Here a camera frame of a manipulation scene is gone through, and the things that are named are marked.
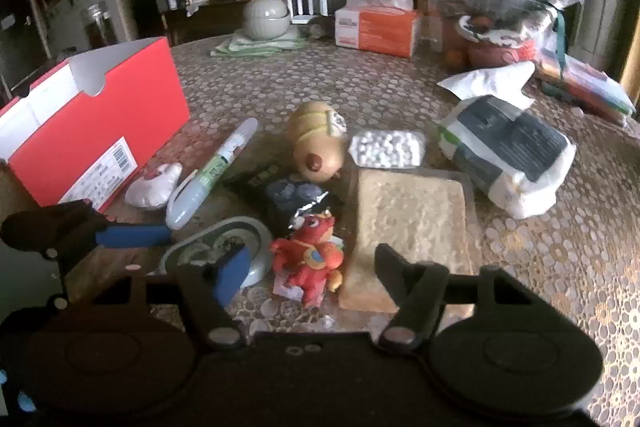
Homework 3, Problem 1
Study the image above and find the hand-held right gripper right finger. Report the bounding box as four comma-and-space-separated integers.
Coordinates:
374, 243, 521, 353

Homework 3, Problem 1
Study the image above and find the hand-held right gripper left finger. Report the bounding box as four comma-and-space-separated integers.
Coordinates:
125, 243, 253, 353

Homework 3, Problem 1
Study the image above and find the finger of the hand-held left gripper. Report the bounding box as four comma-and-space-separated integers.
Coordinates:
0, 201, 174, 258

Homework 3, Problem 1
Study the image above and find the round grey-white dish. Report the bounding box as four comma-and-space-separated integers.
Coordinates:
159, 216, 275, 290

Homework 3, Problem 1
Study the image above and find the small white packet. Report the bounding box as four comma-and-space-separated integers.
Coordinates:
124, 162, 183, 208

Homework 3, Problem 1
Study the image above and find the beige sponge block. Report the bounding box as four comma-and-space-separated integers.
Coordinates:
337, 167, 476, 314

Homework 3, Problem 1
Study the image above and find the red dragon toy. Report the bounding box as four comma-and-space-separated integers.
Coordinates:
270, 209, 346, 308

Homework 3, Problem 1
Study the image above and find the dark blister pack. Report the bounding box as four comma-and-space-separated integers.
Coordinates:
222, 164, 331, 233

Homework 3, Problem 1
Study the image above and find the red cardboard box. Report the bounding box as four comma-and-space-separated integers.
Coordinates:
0, 36, 192, 214

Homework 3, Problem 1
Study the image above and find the white pill blister pack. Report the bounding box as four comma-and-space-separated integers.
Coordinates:
348, 129, 427, 169

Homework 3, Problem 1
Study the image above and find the tan plush toy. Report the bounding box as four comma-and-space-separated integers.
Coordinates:
286, 101, 349, 184

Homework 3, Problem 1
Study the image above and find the white tissue pack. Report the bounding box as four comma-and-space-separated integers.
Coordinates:
437, 94, 578, 220

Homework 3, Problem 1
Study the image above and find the glass jar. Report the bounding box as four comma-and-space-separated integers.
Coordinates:
80, 1, 120, 50

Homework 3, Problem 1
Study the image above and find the green folded cloth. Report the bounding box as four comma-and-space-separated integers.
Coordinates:
210, 32, 306, 58

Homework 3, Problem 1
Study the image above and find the orange tissue box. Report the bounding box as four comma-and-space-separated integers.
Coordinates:
334, 0, 422, 58

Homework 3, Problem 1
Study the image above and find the red patterned bowl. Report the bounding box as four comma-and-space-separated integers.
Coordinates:
442, 12, 541, 70

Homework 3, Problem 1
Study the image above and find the small grey furry object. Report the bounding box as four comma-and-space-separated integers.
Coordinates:
306, 17, 336, 40

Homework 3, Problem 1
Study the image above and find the grey round pot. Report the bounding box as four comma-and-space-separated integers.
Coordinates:
242, 0, 292, 41

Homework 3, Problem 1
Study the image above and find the white router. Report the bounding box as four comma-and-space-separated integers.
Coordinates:
286, 0, 332, 25

